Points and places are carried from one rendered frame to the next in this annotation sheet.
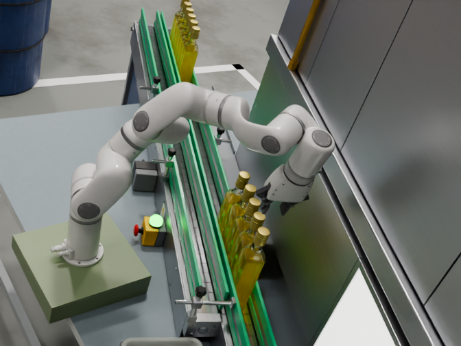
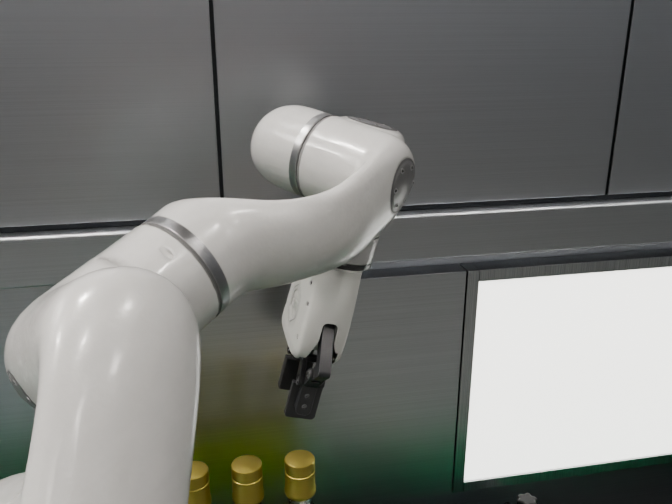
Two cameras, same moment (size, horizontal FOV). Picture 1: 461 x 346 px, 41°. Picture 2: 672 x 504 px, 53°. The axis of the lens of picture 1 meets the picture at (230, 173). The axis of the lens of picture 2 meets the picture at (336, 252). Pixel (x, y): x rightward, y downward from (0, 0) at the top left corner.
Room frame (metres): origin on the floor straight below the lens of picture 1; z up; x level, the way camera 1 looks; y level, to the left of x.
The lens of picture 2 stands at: (1.09, 0.46, 1.62)
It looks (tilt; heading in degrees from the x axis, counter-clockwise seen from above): 19 degrees down; 282
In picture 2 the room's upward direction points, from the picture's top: straight up
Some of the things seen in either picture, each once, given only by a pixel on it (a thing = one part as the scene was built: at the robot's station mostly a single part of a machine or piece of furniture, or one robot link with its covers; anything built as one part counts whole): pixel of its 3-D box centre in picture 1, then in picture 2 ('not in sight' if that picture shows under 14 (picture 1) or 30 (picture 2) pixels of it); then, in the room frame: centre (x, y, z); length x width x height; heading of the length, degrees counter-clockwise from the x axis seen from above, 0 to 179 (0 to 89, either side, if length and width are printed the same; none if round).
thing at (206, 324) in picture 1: (202, 325); not in sight; (1.15, -0.07, 0.85); 0.09 x 0.04 x 0.07; 114
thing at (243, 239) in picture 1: (241, 259); not in sight; (1.31, -0.11, 0.99); 0.06 x 0.06 x 0.21; 24
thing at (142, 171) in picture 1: (143, 176); not in sight; (1.76, 0.30, 0.79); 0.08 x 0.08 x 0.08; 24
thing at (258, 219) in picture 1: (257, 221); (247, 480); (1.31, -0.11, 1.14); 0.04 x 0.04 x 0.04
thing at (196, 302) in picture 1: (204, 304); not in sight; (1.14, -0.05, 0.95); 0.17 x 0.03 x 0.12; 114
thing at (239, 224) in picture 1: (237, 244); not in sight; (1.37, -0.09, 0.99); 0.06 x 0.06 x 0.21; 24
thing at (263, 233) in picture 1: (261, 236); (299, 474); (1.26, -0.14, 1.14); 0.04 x 0.04 x 0.04
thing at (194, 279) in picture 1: (162, 118); not in sight; (1.97, 0.32, 0.93); 1.75 x 0.01 x 0.08; 24
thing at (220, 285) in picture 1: (180, 120); not in sight; (2.00, 0.25, 0.93); 1.75 x 0.01 x 0.08; 24
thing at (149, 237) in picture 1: (152, 231); not in sight; (1.51, 0.18, 0.79); 0.07 x 0.07 x 0.07; 24
